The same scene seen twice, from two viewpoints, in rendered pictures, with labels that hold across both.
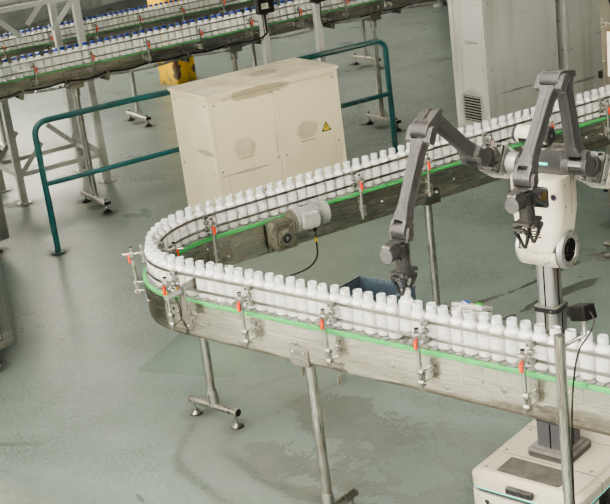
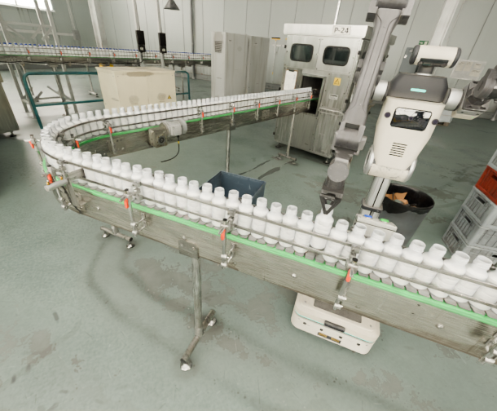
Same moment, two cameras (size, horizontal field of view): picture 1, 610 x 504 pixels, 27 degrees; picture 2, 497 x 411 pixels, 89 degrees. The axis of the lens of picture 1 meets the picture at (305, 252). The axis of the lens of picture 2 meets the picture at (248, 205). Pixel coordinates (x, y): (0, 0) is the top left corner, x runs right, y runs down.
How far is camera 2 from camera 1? 408 cm
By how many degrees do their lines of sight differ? 25
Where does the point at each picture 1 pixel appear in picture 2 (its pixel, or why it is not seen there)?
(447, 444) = not seen: hidden behind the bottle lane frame
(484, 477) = (306, 311)
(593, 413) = not seen: outside the picture
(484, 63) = (223, 86)
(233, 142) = (128, 96)
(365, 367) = (260, 271)
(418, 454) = not seen: hidden behind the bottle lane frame
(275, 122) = (147, 90)
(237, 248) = (128, 143)
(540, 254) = (393, 170)
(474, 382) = (399, 311)
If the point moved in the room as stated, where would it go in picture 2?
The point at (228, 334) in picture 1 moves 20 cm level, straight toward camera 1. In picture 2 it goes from (117, 220) to (119, 245)
